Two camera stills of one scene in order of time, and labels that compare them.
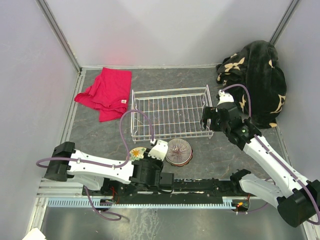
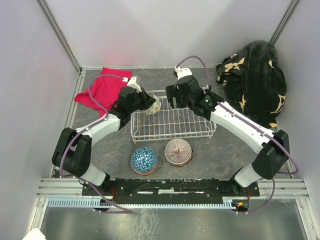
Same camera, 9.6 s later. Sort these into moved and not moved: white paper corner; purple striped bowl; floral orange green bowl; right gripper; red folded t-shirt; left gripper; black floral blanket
Moved: right gripper; floral orange green bowl; left gripper
Not moved: purple striped bowl; black floral blanket; white paper corner; red folded t-shirt
